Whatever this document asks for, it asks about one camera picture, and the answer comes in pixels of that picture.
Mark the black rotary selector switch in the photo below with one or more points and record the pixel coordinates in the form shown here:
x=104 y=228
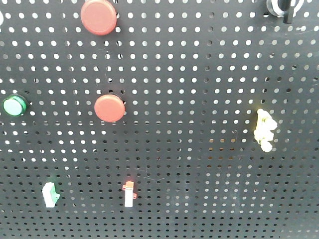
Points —
x=287 y=9

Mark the lower red mushroom button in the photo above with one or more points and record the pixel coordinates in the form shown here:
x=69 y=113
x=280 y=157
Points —
x=109 y=108

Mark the red mushroom button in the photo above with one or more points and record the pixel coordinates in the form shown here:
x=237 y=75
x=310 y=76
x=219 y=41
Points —
x=109 y=108
x=99 y=17

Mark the upper red mushroom button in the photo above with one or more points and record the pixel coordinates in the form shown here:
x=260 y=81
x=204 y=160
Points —
x=99 y=17

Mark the green round push button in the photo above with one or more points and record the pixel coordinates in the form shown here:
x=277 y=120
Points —
x=15 y=105

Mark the black perforated pegboard panel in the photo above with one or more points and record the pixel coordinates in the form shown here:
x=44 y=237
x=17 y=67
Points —
x=192 y=75

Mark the white red rocker switch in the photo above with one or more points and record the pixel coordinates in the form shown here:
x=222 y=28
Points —
x=129 y=194

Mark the yellow toggle switch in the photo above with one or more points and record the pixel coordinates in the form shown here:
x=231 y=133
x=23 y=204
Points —
x=265 y=124

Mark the white green rocker switch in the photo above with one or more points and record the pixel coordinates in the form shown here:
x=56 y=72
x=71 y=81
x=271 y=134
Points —
x=50 y=195

